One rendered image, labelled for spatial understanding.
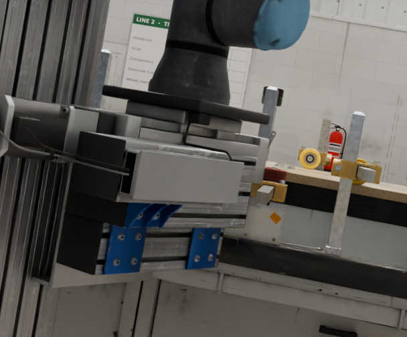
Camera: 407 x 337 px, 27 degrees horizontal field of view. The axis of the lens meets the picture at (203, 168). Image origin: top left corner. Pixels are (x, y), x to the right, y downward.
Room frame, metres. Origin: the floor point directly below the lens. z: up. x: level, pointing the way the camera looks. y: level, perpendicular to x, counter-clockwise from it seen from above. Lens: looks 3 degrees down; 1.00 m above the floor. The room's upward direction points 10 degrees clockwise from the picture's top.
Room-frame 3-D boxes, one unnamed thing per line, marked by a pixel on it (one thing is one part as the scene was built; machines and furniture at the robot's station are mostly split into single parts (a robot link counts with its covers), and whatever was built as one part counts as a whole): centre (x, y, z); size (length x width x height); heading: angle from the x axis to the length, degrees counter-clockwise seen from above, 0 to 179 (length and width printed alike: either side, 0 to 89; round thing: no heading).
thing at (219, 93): (1.54, 0.05, 1.09); 0.15 x 0.15 x 0.10
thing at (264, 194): (2.29, -0.18, 0.84); 0.43 x 0.03 x 0.04; 173
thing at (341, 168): (2.37, -0.43, 0.95); 0.13 x 0.06 x 0.05; 83
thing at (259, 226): (2.38, -0.12, 0.75); 0.26 x 0.01 x 0.10; 83
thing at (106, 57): (2.46, 0.34, 0.92); 0.03 x 0.03 x 0.48; 83
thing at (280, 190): (2.40, -0.18, 0.85); 0.13 x 0.06 x 0.05; 83
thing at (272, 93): (2.40, -0.15, 0.90); 0.03 x 0.03 x 0.48; 83
